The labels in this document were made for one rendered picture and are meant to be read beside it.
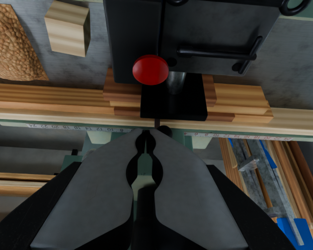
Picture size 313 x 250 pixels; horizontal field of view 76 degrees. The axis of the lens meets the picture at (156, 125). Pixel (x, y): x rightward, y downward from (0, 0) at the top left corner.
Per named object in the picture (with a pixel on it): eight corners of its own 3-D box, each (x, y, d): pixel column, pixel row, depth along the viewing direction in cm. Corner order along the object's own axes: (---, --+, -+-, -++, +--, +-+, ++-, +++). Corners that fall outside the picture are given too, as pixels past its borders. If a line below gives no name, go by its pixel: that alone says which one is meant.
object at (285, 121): (314, 109, 40) (325, 131, 38) (307, 115, 42) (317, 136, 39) (3, 90, 37) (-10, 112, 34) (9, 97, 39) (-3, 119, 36)
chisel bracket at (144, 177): (183, 119, 29) (188, 177, 24) (170, 158, 41) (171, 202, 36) (132, 117, 29) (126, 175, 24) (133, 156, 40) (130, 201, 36)
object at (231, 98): (261, 86, 35) (269, 108, 32) (255, 93, 36) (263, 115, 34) (113, 76, 33) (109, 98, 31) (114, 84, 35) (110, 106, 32)
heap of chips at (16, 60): (10, 4, 24) (0, 17, 22) (49, 80, 34) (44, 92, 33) (-65, -2, 24) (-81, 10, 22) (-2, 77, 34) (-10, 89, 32)
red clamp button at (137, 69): (170, 53, 16) (171, 61, 15) (166, 80, 18) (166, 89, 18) (132, 50, 16) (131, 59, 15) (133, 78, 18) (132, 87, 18)
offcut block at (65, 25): (89, 8, 24) (83, 26, 22) (91, 39, 28) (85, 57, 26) (53, -1, 23) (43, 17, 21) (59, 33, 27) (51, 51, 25)
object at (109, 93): (212, 74, 33) (217, 99, 30) (209, 82, 34) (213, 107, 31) (107, 67, 32) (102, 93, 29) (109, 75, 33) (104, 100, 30)
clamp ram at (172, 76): (213, 32, 26) (225, 83, 21) (198, 75, 32) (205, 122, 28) (144, 27, 26) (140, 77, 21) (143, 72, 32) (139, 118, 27)
